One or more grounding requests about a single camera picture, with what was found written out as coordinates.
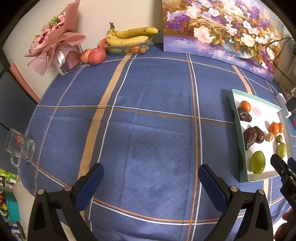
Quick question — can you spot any large green mango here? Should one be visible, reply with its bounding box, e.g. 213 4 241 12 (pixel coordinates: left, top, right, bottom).
277 142 287 159

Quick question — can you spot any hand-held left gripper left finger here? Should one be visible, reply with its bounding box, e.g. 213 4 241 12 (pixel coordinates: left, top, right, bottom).
27 163 104 241

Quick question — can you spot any glass mug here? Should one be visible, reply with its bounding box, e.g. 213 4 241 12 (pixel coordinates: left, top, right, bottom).
5 128 36 168

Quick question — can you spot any red apple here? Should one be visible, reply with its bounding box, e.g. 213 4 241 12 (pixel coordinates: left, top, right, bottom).
88 47 107 66

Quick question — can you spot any flower painting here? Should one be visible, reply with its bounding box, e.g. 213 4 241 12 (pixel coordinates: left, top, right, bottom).
162 0 285 81

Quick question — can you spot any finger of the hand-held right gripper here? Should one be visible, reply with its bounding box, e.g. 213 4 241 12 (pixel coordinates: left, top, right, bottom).
270 153 294 183
288 157 296 177

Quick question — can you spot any black charger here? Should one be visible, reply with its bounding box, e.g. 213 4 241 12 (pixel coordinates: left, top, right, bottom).
285 97 296 113

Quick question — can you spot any dark brown date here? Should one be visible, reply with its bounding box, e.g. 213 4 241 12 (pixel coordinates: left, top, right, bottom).
243 127 257 151
237 107 252 122
253 126 265 143

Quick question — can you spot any white tray with teal rim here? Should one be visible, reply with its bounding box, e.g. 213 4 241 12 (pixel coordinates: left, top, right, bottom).
228 89 290 183

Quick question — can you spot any blue plaid tablecloth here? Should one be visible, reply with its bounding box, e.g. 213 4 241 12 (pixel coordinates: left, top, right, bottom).
17 42 296 241

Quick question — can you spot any black charger cable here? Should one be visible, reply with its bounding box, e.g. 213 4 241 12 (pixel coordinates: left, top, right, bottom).
265 37 296 93

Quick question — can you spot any teal cardboard box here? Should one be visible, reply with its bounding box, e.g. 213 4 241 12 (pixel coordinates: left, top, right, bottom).
3 192 21 223

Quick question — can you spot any banana bunch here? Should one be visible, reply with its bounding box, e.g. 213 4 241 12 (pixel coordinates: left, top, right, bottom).
106 22 161 46

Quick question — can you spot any green printed packaging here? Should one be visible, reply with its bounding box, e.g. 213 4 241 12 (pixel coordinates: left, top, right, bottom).
0 169 19 186

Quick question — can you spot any pink flower bouquet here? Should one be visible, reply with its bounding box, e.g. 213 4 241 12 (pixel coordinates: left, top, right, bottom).
24 0 86 76

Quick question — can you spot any green jujube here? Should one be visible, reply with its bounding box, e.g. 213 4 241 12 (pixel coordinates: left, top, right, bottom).
250 151 265 175

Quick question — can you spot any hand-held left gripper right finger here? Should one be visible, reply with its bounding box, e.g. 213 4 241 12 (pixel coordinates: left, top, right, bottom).
198 164 274 241

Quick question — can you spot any white power strip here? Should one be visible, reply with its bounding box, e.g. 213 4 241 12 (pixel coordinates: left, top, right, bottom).
275 93 292 118

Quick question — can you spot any person's right hand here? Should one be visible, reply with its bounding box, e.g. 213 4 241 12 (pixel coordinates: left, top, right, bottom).
274 207 296 241

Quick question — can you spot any clear plastic produce container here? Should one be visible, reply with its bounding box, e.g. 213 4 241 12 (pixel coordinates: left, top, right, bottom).
105 38 154 55

